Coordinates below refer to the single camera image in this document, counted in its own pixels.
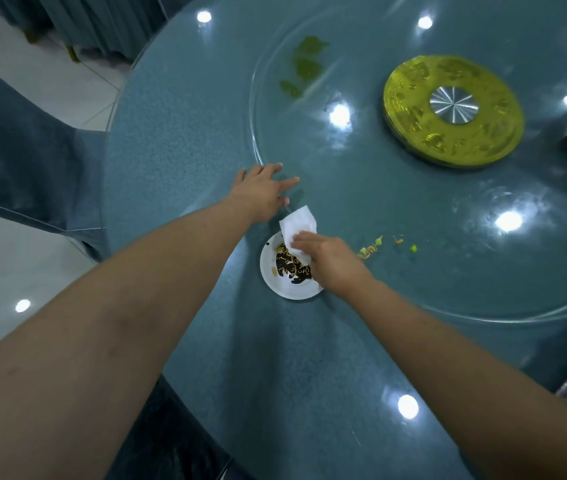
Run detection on white paper tissue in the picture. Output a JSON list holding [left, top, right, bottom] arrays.
[[279, 205, 318, 266]]

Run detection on person's left forearm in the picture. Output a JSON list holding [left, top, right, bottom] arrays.
[[0, 197, 248, 480]]

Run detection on golden turntable base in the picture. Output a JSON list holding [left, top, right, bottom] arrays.
[[382, 55, 525, 170]]

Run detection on dark food leftovers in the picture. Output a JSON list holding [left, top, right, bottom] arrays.
[[272, 243, 314, 286]]

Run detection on blue covered chair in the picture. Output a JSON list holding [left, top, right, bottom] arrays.
[[0, 50, 112, 262], [0, 0, 199, 64]]

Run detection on round glass turntable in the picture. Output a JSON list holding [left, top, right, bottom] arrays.
[[249, 0, 567, 324]]

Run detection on person's right forearm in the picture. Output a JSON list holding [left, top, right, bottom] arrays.
[[342, 279, 567, 480]]

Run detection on yellow green food scraps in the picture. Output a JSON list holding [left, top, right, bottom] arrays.
[[357, 235, 384, 260]]

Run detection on small white plate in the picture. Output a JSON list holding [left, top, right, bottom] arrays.
[[259, 231, 325, 301]]

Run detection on person's left hand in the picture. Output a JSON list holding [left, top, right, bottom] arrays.
[[225, 163, 300, 224]]

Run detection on person's right hand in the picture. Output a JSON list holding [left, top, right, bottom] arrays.
[[290, 231, 375, 301]]

